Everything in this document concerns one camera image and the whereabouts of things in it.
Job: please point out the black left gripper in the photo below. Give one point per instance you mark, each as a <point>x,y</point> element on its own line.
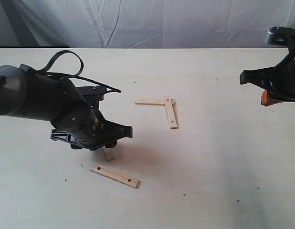
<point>82,125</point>

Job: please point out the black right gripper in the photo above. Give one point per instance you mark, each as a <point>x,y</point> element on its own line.
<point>278,82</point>

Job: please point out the plain wooden stick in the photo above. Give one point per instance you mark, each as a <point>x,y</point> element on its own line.
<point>150,102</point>
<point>109,153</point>

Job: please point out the wooden stick with holes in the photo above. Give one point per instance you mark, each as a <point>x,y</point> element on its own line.
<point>116,176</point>
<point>169,107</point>

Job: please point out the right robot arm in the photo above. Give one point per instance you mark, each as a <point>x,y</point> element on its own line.
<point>278,82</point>

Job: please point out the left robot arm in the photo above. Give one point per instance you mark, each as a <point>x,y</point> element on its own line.
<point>24,93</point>

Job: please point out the white backdrop cloth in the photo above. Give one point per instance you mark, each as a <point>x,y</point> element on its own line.
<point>142,23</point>

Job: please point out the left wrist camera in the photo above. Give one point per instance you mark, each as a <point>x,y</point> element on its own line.
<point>91,93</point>

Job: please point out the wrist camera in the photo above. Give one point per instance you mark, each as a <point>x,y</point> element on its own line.
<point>91,93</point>
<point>280,36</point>

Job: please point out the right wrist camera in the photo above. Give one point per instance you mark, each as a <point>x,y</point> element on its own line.
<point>280,36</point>

